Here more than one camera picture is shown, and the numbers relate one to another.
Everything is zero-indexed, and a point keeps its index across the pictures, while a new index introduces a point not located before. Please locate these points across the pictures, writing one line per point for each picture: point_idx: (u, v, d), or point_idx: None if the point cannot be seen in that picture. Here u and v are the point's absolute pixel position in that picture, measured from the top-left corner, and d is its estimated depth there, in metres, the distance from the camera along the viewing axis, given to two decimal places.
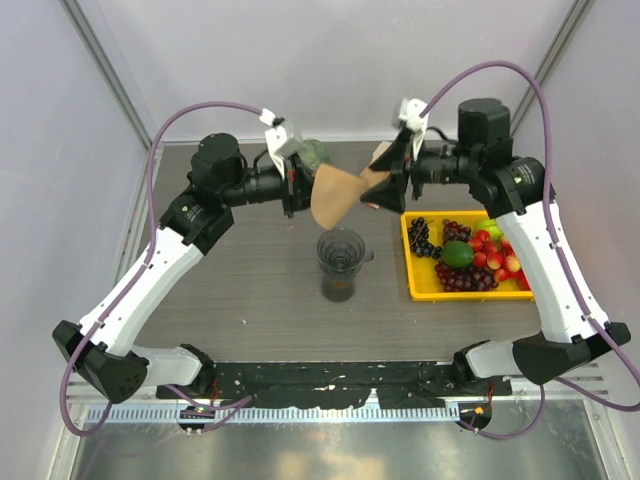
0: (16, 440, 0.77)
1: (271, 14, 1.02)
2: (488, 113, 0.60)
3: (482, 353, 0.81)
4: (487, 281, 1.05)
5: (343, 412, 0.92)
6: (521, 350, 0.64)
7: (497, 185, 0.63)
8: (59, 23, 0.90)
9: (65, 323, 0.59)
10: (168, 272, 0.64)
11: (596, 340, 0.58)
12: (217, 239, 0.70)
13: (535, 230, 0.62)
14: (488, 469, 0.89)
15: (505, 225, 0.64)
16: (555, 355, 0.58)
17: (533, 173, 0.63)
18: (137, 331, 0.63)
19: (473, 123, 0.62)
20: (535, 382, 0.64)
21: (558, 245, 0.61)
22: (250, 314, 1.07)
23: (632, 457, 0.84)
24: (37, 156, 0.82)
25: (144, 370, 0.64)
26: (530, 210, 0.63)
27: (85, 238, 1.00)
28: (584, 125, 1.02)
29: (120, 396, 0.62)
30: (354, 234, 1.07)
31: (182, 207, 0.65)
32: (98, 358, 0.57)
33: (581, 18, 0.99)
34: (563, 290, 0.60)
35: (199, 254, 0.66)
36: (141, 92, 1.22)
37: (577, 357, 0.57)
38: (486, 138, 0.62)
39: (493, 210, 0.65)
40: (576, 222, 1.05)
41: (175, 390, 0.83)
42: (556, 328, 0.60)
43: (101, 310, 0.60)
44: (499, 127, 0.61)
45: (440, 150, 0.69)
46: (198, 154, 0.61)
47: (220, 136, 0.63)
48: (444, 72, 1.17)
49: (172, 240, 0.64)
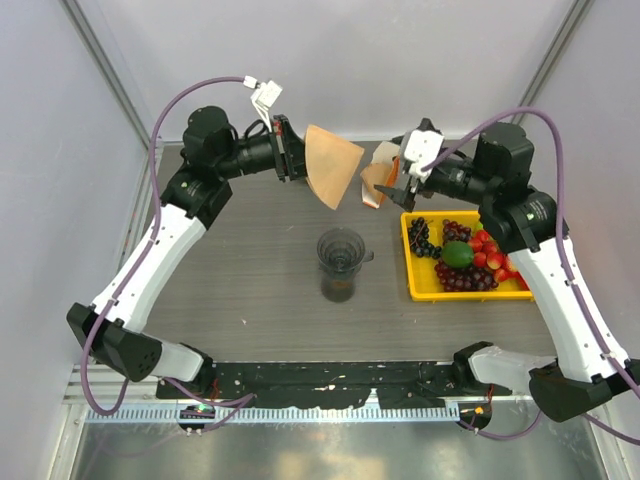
0: (16, 441, 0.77)
1: (271, 13, 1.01)
2: (511, 148, 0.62)
3: (490, 360, 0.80)
4: (487, 281, 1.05)
5: (343, 412, 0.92)
6: (537, 386, 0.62)
7: (510, 221, 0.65)
8: (59, 22, 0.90)
9: (78, 304, 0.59)
10: (176, 246, 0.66)
11: (617, 380, 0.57)
12: (219, 211, 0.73)
13: (550, 266, 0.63)
14: (488, 469, 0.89)
15: (520, 261, 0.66)
16: (573, 394, 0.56)
17: (547, 209, 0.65)
18: (150, 307, 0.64)
19: (494, 155, 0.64)
20: (556, 419, 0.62)
21: (573, 282, 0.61)
22: (249, 314, 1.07)
23: (632, 457, 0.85)
24: (36, 156, 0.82)
25: (159, 347, 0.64)
26: (545, 247, 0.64)
27: (85, 238, 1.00)
28: (583, 126, 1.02)
29: (139, 375, 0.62)
30: (354, 234, 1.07)
31: (181, 184, 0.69)
32: (116, 333, 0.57)
33: (581, 19, 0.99)
34: (581, 328, 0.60)
35: (202, 229, 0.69)
36: (141, 92, 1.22)
37: (597, 397, 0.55)
38: (505, 173, 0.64)
39: (504, 243, 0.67)
40: (576, 223, 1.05)
41: (185, 390, 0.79)
42: (574, 367, 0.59)
43: (114, 289, 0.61)
44: (521, 164, 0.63)
45: (451, 169, 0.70)
46: (188, 129, 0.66)
47: (206, 112, 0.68)
48: (444, 71, 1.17)
49: (175, 214, 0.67)
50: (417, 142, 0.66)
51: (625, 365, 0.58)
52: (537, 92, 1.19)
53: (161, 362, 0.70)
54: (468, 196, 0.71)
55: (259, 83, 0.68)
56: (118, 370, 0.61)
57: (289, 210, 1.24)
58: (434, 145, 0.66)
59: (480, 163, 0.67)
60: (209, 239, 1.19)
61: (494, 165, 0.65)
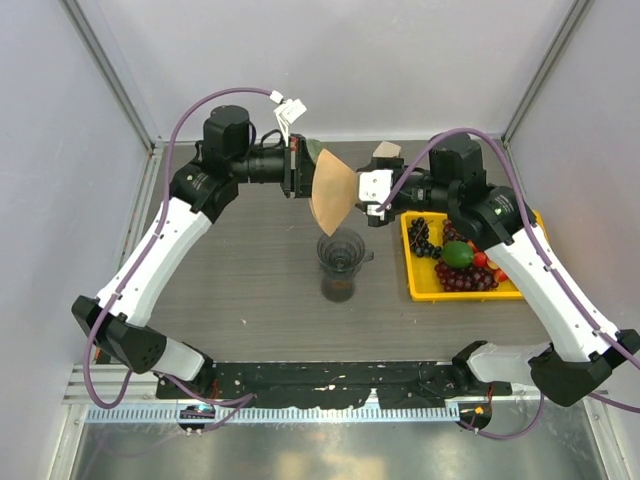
0: (16, 441, 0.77)
1: (272, 13, 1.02)
2: (460, 150, 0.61)
3: (487, 358, 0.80)
4: (487, 281, 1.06)
5: (343, 412, 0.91)
6: (539, 375, 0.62)
7: (480, 219, 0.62)
8: (60, 23, 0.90)
9: (82, 297, 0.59)
10: (181, 240, 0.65)
11: (613, 353, 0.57)
12: (223, 209, 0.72)
13: (527, 256, 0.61)
14: (488, 470, 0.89)
15: (496, 256, 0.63)
16: (576, 376, 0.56)
17: (512, 202, 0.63)
18: (153, 300, 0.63)
19: (446, 160, 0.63)
20: (563, 403, 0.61)
21: (552, 267, 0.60)
22: (249, 314, 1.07)
23: (632, 457, 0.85)
24: (37, 156, 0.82)
25: (163, 340, 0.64)
26: (517, 239, 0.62)
27: (85, 237, 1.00)
28: (583, 126, 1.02)
29: (142, 367, 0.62)
30: (354, 234, 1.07)
31: (187, 176, 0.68)
32: (118, 328, 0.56)
33: (581, 18, 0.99)
34: (569, 309, 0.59)
35: (207, 222, 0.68)
36: (142, 92, 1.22)
37: (599, 374, 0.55)
38: (462, 174, 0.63)
39: (480, 242, 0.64)
40: (577, 222, 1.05)
41: (185, 390, 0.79)
42: (571, 349, 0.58)
43: (118, 283, 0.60)
44: (473, 162, 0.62)
45: (411, 190, 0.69)
46: (210, 119, 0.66)
47: (231, 108, 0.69)
48: (444, 71, 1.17)
49: (181, 208, 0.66)
50: (368, 183, 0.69)
51: (617, 337, 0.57)
52: (536, 92, 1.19)
53: (161, 360, 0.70)
54: (435, 208, 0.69)
55: (284, 100, 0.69)
56: (123, 362, 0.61)
57: (290, 211, 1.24)
58: (384, 183, 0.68)
59: (436, 171, 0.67)
60: (210, 240, 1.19)
61: (449, 170, 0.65)
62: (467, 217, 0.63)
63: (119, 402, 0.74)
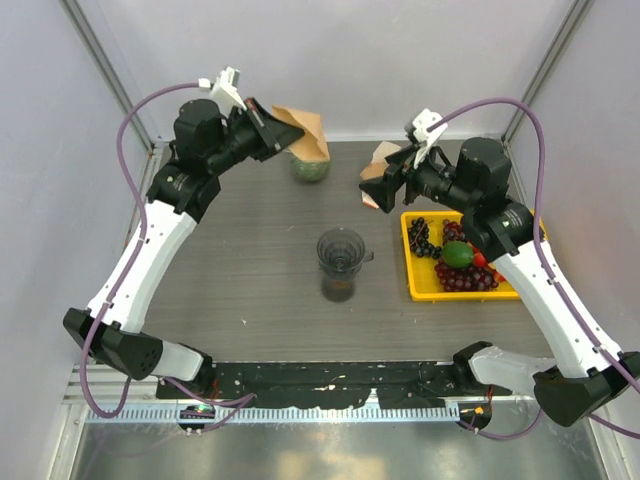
0: (16, 440, 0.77)
1: (271, 13, 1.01)
2: (491, 164, 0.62)
3: (491, 362, 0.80)
4: (487, 281, 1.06)
5: (343, 412, 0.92)
6: (541, 391, 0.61)
7: (489, 231, 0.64)
8: (59, 21, 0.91)
9: (74, 309, 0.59)
10: (167, 243, 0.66)
11: (613, 372, 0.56)
12: (209, 205, 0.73)
13: (531, 268, 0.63)
14: (487, 470, 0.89)
15: (504, 267, 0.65)
16: (573, 389, 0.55)
17: (521, 215, 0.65)
18: (146, 308, 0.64)
19: (474, 168, 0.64)
20: (563, 425, 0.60)
21: (555, 280, 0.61)
22: (249, 314, 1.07)
23: (633, 458, 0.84)
24: (37, 156, 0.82)
25: (158, 345, 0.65)
26: (523, 250, 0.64)
27: (83, 236, 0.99)
28: (583, 127, 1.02)
29: (141, 373, 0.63)
30: (356, 236, 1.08)
31: (167, 178, 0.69)
32: (113, 336, 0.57)
33: (580, 20, 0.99)
34: (570, 324, 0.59)
35: (192, 222, 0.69)
36: (141, 92, 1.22)
37: (597, 390, 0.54)
38: (485, 186, 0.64)
39: (485, 252, 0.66)
40: (575, 223, 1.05)
41: (185, 390, 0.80)
42: (570, 364, 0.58)
43: (108, 292, 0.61)
44: (501, 177, 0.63)
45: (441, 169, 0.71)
46: (179, 118, 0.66)
47: (197, 104, 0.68)
48: (444, 71, 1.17)
49: (164, 211, 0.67)
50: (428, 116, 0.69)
51: (619, 358, 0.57)
52: (537, 92, 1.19)
53: (161, 362, 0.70)
54: (450, 203, 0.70)
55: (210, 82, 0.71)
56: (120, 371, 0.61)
57: (289, 211, 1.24)
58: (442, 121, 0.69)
59: (461, 171, 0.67)
60: (210, 240, 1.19)
61: (474, 177, 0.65)
62: (478, 227, 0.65)
63: (119, 410, 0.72)
